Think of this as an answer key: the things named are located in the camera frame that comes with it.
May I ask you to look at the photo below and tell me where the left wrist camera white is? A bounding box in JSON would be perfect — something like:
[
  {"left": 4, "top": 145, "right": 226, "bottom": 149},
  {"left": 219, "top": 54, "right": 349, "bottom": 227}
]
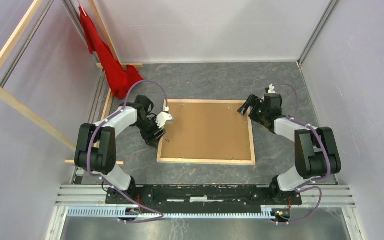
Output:
[{"left": 155, "top": 106, "right": 174, "bottom": 129}]

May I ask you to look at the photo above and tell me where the aluminium rail base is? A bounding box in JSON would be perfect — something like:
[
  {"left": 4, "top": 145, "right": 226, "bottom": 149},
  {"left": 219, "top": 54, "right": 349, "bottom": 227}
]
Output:
[{"left": 55, "top": 185, "right": 356, "bottom": 208}]

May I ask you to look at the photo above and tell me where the grey slotted cable duct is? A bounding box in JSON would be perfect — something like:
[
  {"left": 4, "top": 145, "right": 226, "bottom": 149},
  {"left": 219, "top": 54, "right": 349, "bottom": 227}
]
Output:
[{"left": 67, "top": 206, "right": 275, "bottom": 220}]

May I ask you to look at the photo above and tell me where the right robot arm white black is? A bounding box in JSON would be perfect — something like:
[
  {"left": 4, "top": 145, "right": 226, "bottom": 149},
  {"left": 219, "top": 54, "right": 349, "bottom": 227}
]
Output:
[{"left": 237, "top": 93, "right": 342, "bottom": 204}]

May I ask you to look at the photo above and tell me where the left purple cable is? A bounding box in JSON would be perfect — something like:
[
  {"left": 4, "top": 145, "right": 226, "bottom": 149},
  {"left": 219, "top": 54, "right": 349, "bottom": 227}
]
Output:
[{"left": 85, "top": 79, "right": 170, "bottom": 224}]

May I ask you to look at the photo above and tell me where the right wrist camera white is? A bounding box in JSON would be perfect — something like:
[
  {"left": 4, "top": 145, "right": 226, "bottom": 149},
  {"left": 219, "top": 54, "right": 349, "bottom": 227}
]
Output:
[{"left": 265, "top": 84, "right": 278, "bottom": 95}]

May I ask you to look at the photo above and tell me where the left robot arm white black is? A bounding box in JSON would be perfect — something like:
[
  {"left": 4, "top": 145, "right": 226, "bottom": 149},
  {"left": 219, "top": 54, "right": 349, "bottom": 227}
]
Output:
[{"left": 74, "top": 95, "right": 174, "bottom": 204}]

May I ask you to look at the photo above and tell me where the wooden picture frame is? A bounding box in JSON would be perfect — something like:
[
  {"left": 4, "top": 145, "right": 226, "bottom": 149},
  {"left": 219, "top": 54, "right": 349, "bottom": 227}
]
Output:
[{"left": 156, "top": 98, "right": 257, "bottom": 166}]

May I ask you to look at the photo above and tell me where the red cloth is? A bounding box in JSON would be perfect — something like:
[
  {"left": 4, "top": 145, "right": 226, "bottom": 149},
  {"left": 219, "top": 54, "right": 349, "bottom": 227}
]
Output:
[{"left": 78, "top": 6, "right": 143, "bottom": 99}]

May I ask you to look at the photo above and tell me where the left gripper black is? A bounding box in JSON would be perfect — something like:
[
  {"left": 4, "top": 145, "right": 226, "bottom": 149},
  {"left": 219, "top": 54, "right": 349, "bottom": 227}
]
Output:
[{"left": 133, "top": 115, "right": 166, "bottom": 149}]

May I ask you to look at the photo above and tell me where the wooden rack frame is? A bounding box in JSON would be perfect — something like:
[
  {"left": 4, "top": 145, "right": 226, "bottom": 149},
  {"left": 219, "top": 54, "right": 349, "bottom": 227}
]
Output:
[{"left": 0, "top": 0, "right": 144, "bottom": 167}]

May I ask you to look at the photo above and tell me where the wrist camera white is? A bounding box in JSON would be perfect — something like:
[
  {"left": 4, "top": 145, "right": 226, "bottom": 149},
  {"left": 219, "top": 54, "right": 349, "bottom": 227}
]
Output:
[
  {"left": 155, "top": 106, "right": 174, "bottom": 129},
  {"left": 265, "top": 84, "right": 278, "bottom": 95}
]

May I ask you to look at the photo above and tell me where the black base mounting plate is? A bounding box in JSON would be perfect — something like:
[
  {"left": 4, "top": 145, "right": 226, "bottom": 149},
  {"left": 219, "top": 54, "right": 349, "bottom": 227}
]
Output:
[{"left": 105, "top": 184, "right": 303, "bottom": 215}]

